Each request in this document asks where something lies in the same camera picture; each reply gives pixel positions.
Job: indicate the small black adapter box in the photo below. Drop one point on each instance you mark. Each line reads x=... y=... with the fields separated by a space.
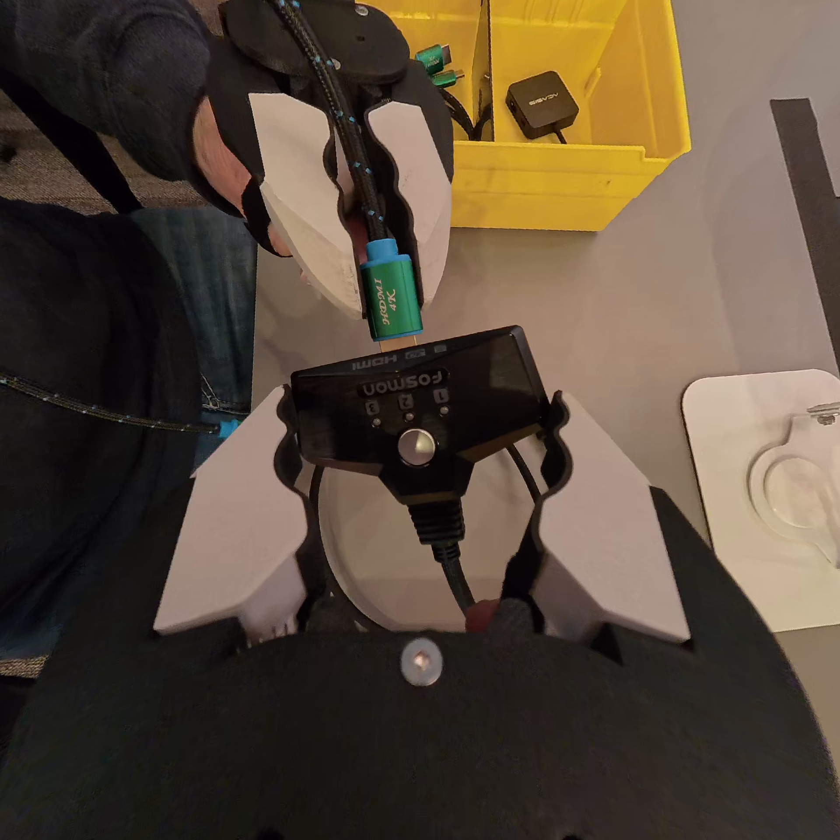
x=541 y=105

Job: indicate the person's left forearm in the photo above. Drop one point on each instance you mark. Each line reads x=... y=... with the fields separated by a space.
x=98 y=65

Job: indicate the wooden board stand white base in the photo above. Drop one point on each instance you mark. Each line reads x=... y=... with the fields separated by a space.
x=722 y=459

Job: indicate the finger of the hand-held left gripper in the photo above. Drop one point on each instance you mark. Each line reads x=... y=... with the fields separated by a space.
x=420 y=177
x=295 y=184

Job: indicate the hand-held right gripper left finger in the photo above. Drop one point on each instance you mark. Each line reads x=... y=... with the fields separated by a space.
x=229 y=525

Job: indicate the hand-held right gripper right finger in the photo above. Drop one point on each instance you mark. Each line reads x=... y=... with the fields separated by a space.
x=610 y=531

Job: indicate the black HDMI switch box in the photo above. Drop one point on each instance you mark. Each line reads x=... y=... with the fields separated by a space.
x=485 y=387

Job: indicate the person's jeans leg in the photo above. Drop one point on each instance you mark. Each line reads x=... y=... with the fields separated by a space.
x=216 y=295

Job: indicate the yellow plastic bin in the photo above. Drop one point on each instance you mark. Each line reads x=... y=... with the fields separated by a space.
x=558 y=184

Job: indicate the person's left hand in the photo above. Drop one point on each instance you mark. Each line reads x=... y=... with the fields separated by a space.
x=216 y=157

